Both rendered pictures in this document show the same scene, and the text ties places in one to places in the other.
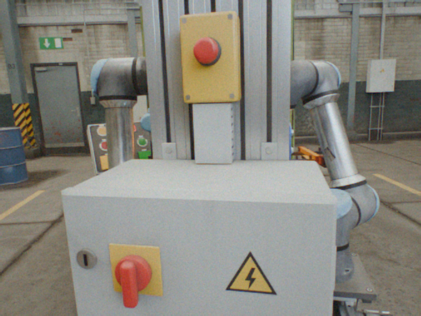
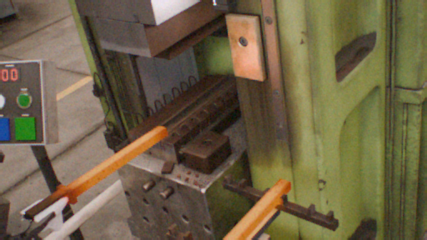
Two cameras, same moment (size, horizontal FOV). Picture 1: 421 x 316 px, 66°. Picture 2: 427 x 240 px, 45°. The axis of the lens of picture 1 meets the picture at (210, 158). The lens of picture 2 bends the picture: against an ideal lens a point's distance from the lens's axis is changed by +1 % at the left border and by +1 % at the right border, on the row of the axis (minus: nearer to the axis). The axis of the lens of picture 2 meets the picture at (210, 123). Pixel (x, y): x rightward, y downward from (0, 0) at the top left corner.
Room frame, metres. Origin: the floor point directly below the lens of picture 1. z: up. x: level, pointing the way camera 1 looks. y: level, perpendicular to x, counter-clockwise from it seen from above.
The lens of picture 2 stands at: (1.13, -1.13, 1.80)
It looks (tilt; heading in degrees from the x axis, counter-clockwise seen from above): 31 degrees down; 46
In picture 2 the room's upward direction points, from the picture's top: 11 degrees counter-clockwise
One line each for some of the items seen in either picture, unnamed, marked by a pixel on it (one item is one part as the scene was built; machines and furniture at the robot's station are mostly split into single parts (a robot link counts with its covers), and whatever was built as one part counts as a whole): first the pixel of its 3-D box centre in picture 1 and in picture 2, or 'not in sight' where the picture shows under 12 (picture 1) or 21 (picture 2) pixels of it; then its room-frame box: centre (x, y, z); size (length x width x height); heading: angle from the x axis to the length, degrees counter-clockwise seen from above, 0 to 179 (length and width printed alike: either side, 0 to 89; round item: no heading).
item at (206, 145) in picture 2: not in sight; (208, 152); (1.98, -0.23, 0.95); 0.12 x 0.08 x 0.06; 2
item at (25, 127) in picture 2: (145, 157); (26, 128); (1.75, 0.36, 1.01); 0.07 x 0.05 x 0.07; 117
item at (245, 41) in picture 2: not in sight; (246, 47); (2.06, -0.36, 1.27); 0.09 x 0.02 x 0.17; 92
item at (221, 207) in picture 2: not in sight; (221, 177); (2.14, -0.10, 0.69); 0.56 x 0.38 x 0.45; 2
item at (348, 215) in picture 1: (329, 215); not in sight; (0.88, -0.34, 0.98); 0.13 x 0.12 x 0.14; 128
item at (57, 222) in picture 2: not in sight; (55, 218); (1.48, -0.26, 1.11); 0.09 x 0.03 x 0.06; 179
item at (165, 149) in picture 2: not in sight; (193, 112); (2.13, -0.05, 0.96); 0.42 x 0.20 x 0.09; 2
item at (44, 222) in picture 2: not in sight; (35, 224); (1.43, -0.26, 1.13); 0.09 x 0.05 x 0.02; 179
